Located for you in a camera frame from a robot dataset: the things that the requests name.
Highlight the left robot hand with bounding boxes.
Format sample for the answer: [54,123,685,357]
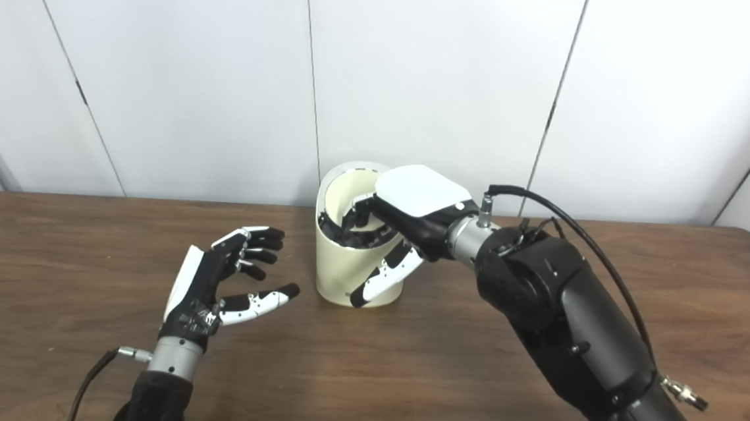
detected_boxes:
[157,220,305,361]

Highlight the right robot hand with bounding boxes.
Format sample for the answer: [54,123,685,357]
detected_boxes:
[335,159,484,317]

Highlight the cream round bin lid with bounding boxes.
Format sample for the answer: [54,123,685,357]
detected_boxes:
[322,166,385,233]

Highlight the cream-colored bin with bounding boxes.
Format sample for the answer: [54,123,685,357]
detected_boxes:
[309,158,418,311]

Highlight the black bin liner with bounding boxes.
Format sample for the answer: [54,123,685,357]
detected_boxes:
[316,210,405,253]

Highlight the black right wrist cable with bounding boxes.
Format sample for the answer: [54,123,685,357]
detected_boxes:
[464,183,723,412]

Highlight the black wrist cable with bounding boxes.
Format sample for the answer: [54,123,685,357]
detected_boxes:
[464,183,723,412]
[67,343,153,421]

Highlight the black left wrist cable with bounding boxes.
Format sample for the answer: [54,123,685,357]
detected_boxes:
[67,343,153,421]

